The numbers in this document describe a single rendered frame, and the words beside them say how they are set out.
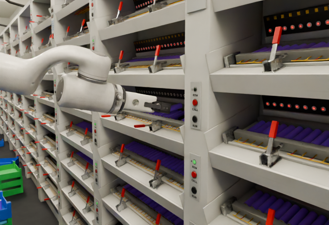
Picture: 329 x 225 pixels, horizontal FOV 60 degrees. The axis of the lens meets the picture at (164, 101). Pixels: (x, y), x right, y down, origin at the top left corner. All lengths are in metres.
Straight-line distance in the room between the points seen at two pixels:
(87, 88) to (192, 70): 0.27
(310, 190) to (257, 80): 0.22
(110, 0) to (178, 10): 0.59
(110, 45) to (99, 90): 0.61
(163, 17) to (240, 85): 0.35
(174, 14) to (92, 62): 0.27
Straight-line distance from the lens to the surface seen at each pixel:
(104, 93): 0.75
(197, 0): 0.75
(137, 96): 0.79
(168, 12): 0.86
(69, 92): 0.72
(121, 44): 1.36
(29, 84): 0.75
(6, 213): 1.72
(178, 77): 0.80
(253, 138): 0.71
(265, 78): 0.60
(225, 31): 0.75
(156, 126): 0.94
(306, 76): 0.55
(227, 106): 0.76
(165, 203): 0.94
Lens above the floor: 1.12
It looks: 5 degrees down
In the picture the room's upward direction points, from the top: straight up
